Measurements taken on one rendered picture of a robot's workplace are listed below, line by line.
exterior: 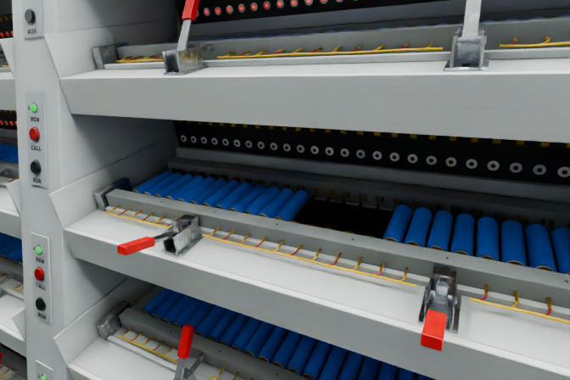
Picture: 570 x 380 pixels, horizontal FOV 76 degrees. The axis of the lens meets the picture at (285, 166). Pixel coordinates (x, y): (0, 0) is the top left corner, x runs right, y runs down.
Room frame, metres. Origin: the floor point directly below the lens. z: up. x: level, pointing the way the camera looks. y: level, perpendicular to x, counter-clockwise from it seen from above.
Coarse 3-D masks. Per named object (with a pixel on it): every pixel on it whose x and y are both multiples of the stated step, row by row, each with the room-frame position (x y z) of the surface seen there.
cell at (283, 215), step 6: (300, 192) 0.45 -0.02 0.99; (294, 198) 0.43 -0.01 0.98; (300, 198) 0.43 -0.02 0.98; (306, 198) 0.44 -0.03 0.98; (288, 204) 0.42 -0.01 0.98; (294, 204) 0.42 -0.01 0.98; (300, 204) 0.43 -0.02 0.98; (282, 210) 0.41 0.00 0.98; (288, 210) 0.41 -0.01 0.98; (294, 210) 0.42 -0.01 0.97; (276, 216) 0.40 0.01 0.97; (282, 216) 0.40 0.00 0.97; (288, 216) 0.40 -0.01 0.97; (294, 216) 0.42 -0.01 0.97
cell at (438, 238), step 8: (440, 216) 0.37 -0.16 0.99; (448, 216) 0.37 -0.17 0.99; (440, 224) 0.35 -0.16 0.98; (448, 224) 0.36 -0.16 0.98; (432, 232) 0.35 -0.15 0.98; (440, 232) 0.34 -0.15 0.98; (448, 232) 0.34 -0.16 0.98; (432, 240) 0.33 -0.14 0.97; (440, 240) 0.33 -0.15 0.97; (448, 240) 0.34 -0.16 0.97; (440, 248) 0.32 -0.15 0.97; (448, 248) 0.33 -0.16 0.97
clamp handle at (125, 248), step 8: (176, 224) 0.38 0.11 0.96; (168, 232) 0.38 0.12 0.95; (176, 232) 0.38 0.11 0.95; (136, 240) 0.34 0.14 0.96; (144, 240) 0.34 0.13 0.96; (152, 240) 0.35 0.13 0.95; (160, 240) 0.36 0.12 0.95; (120, 248) 0.32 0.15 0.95; (128, 248) 0.32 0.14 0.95; (136, 248) 0.33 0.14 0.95; (144, 248) 0.34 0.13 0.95
